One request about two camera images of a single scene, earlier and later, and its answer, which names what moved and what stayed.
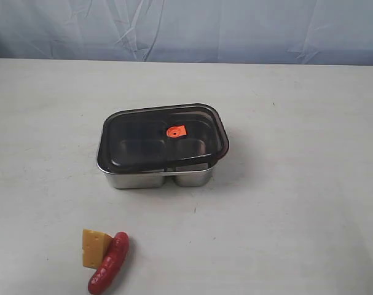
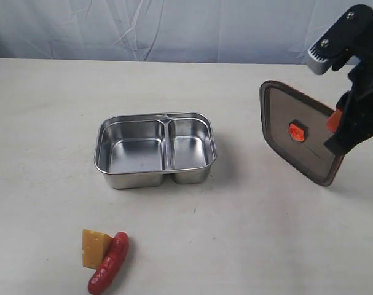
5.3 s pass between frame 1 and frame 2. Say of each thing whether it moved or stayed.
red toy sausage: stayed
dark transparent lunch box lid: moved
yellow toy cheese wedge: stayed
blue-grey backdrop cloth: stayed
